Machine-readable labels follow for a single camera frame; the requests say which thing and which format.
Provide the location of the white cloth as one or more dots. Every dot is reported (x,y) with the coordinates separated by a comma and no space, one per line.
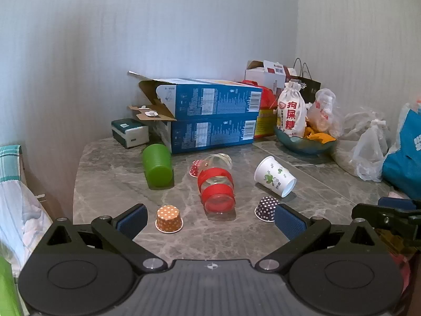
(19,214)

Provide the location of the green plastic object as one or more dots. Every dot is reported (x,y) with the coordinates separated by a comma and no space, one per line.
(8,289)

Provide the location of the purple polka dot small cup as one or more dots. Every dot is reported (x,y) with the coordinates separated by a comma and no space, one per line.
(266,208)

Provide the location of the teal bowl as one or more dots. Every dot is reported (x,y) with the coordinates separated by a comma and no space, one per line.
(302,145)

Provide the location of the open blue cardboard box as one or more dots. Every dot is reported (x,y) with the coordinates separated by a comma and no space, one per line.
(210,98)

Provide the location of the orange polka dot small cup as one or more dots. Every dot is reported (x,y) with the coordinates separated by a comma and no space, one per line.
(168,220)

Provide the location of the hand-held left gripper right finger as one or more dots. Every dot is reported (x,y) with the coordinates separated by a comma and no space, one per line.
(290,221)

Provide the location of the green and white tissue box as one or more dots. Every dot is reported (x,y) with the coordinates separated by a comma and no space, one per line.
(130,133)

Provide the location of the closed blue cardboard box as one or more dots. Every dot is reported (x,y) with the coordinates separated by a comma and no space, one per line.
(210,133)

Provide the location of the white cloth pouch red print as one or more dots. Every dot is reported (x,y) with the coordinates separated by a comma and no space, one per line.
(291,112)

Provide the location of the crumpled clear plastic bag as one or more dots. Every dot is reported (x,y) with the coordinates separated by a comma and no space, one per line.
(368,144)

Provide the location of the green plastic cup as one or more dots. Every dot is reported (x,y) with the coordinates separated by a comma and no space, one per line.
(158,166)

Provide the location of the black paper bag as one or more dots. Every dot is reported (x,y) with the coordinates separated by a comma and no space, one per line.
(310,89)

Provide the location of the blue shopping bag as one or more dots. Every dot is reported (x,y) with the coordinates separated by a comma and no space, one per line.
(406,158)

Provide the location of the teal checked cloth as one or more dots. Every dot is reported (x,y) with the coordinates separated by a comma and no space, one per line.
(9,163)

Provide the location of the white paper cup green print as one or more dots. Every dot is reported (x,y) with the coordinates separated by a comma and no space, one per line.
(273,176)

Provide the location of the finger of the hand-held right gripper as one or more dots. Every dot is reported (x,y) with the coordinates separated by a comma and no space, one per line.
(384,217)
(394,200)

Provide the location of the white and red carton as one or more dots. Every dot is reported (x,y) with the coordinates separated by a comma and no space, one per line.
(266,75)

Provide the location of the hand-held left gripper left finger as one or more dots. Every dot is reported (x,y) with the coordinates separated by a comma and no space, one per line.
(133,221)

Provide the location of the orange snack packets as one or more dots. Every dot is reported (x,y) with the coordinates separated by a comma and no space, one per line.
(320,136)

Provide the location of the red and yellow box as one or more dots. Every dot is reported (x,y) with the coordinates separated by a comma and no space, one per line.
(264,118)

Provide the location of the clear bag with snacks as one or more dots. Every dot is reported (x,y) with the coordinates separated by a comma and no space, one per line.
(324,112)

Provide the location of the glass cup with red bands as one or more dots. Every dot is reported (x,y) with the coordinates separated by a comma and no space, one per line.
(215,187)

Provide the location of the red polka dot small cup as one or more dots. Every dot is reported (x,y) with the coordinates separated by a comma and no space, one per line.
(194,168)

